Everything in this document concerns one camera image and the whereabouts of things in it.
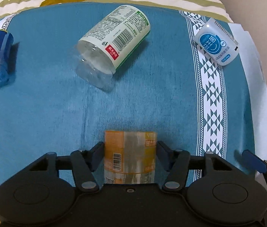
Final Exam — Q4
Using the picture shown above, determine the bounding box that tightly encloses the white blue label cup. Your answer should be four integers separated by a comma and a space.
194, 18, 239, 66

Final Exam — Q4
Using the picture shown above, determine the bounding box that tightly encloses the orange label clear cup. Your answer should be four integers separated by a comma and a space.
104, 130, 157, 184

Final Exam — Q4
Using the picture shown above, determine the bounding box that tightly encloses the green label clear cup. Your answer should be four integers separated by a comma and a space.
76, 5, 151, 89

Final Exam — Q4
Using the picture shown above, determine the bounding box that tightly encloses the blue patterned table cloth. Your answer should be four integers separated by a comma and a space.
0, 3, 267, 184

